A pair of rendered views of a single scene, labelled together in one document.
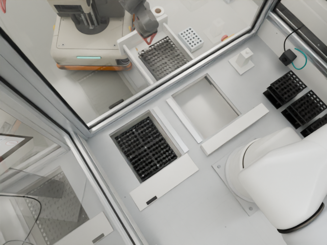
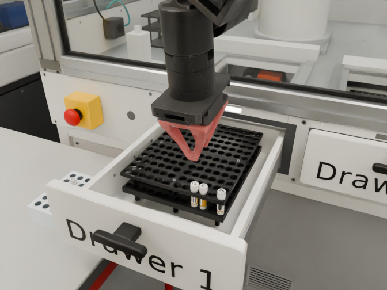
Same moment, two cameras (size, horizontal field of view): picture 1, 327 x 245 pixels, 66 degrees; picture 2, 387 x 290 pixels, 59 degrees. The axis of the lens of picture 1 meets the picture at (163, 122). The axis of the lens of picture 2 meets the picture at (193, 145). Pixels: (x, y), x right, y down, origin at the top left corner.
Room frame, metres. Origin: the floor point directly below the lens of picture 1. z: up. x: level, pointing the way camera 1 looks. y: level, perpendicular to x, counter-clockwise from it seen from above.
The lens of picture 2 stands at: (0.94, 0.44, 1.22)
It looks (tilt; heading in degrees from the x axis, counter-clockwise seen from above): 31 degrees down; 240
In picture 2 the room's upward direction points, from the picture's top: straight up
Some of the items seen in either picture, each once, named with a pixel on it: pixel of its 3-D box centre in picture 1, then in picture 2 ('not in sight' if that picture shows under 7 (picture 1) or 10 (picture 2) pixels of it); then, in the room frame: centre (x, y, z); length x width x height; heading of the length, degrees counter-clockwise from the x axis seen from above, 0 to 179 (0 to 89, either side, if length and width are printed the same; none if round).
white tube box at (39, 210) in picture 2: not in sight; (69, 199); (0.89, -0.14, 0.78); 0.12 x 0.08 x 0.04; 36
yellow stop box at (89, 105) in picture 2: not in sight; (83, 110); (0.80, -0.32, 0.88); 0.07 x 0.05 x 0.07; 126
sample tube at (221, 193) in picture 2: not in sight; (220, 203); (0.71, 0.12, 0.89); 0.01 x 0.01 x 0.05
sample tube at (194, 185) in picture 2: not in sight; (194, 195); (0.74, 0.09, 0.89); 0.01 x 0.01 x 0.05
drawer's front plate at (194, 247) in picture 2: not in sight; (138, 240); (0.84, 0.12, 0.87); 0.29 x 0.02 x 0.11; 126
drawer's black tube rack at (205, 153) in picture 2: not in sight; (198, 166); (0.68, 0.00, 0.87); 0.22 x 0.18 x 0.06; 36
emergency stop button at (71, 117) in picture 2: not in sight; (73, 116); (0.83, -0.30, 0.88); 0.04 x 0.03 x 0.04; 126
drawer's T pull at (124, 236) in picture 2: not in sight; (124, 236); (0.86, 0.13, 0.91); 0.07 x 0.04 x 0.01; 126
